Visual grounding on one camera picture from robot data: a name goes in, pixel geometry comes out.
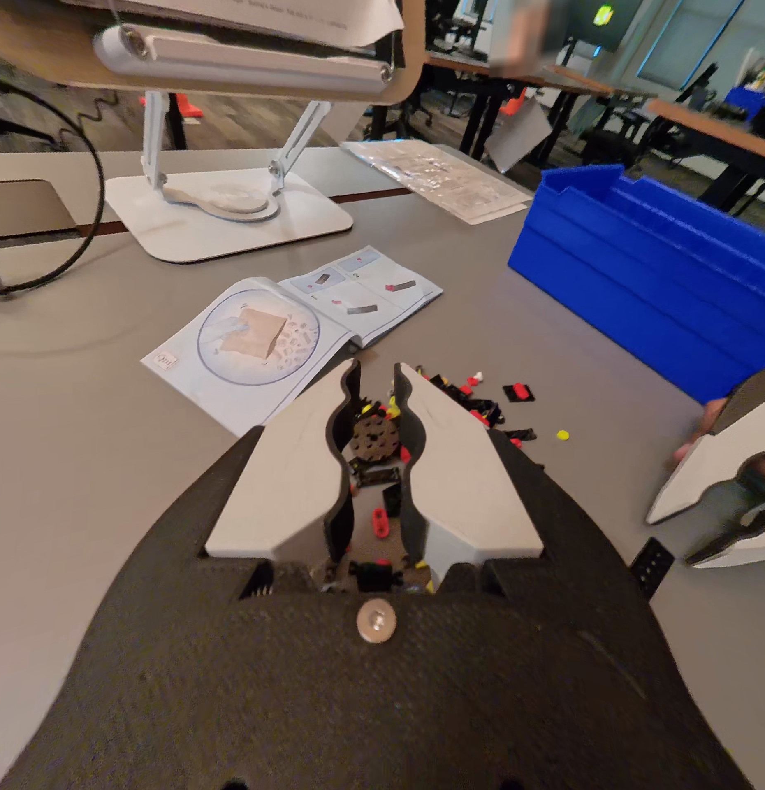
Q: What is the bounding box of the white folding stand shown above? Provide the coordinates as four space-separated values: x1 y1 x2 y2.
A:
93 25 396 265

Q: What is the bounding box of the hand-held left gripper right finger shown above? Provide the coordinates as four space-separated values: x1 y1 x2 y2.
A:
394 362 545 585

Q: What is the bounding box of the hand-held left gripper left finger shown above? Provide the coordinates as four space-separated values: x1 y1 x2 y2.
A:
204 358 363 564

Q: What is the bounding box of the pile of small lego pieces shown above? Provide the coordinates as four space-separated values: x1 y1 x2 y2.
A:
324 364 571 596

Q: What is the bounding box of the light blue instruction booklet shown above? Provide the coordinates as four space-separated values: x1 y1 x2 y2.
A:
141 246 445 438

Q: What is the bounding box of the person's right hand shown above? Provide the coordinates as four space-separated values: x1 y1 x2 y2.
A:
672 398 729 467

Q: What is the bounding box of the long black lego plate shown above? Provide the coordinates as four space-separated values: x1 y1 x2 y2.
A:
629 537 676 602

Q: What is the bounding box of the white paper sheet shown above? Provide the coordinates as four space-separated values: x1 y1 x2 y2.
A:
68 0 407 47

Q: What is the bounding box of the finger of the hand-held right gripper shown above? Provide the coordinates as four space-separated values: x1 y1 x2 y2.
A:
684 501 765 570
645 406 765 527

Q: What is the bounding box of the clear plastic bag with sheet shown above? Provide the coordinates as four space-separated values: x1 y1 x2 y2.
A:
341 139 534 226

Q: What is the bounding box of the black cable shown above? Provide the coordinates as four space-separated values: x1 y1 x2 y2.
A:
0 74 106 297

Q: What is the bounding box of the blue plastic bin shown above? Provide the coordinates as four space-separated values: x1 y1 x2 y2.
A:
508 163 765 405

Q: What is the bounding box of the black round lego plate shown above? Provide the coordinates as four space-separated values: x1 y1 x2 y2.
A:
347 415 401 464

